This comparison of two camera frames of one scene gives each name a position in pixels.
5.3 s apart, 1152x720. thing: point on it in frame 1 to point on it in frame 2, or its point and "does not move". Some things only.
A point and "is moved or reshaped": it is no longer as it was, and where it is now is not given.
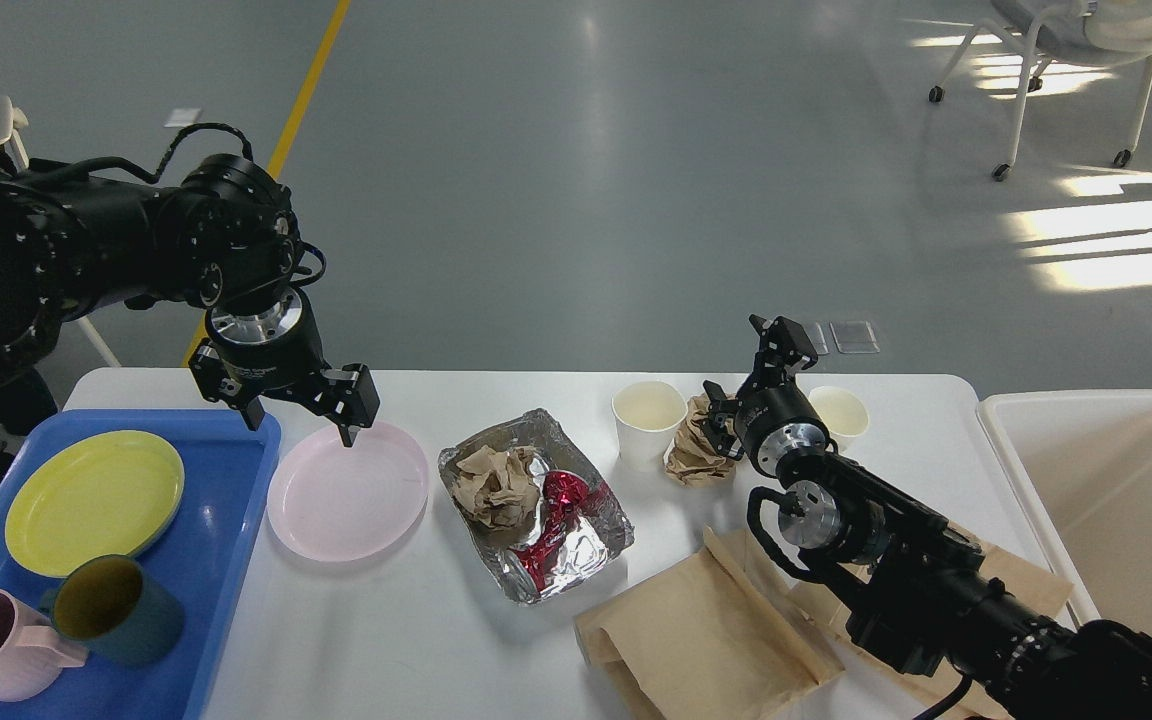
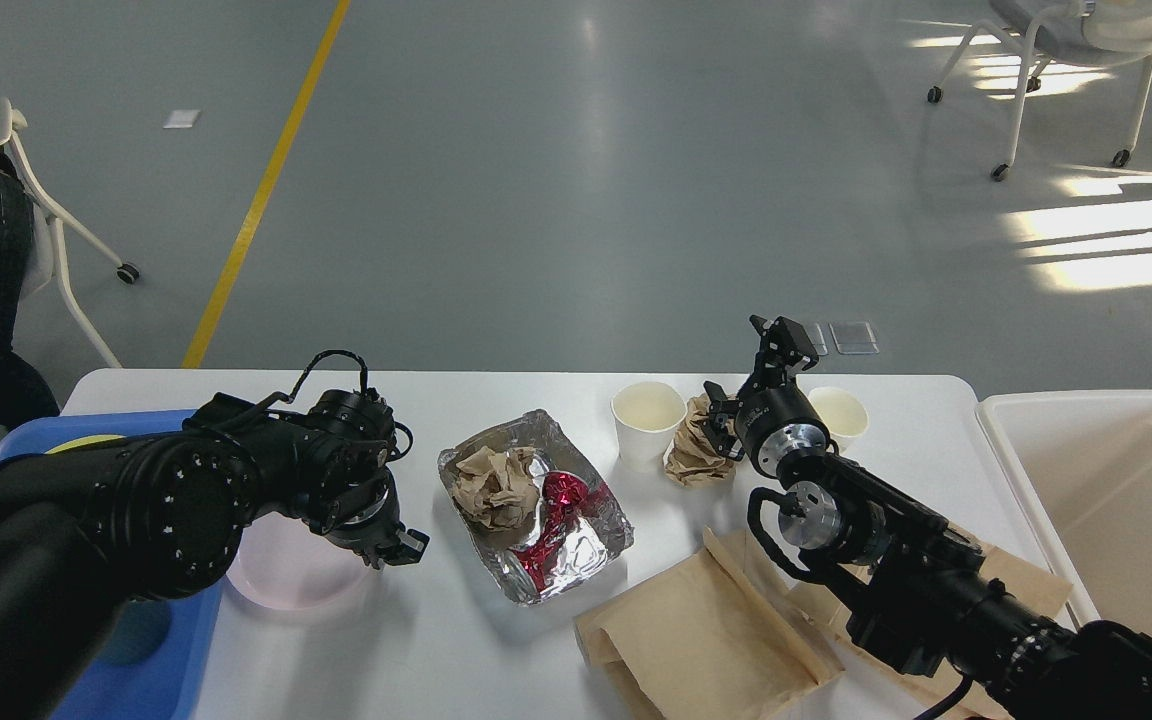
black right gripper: x=772 y=421 does not move
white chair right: x=1082 y=33 does not move
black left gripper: x=282 y=350 to x=365 y=508
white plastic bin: x=1120 y=487 does not move
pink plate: x=332 y=503 is moved or reshaped
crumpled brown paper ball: x=691 y=460 does not move
